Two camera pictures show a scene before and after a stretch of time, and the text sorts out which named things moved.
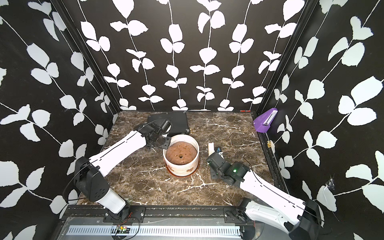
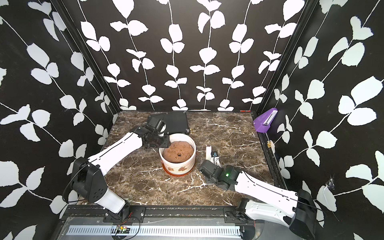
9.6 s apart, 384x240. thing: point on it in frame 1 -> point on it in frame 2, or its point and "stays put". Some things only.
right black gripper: [212, 173] -> [207, 181]
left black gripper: [166, 145] stays put
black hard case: [179, 120] stays put
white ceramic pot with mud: [181, 158] stays put
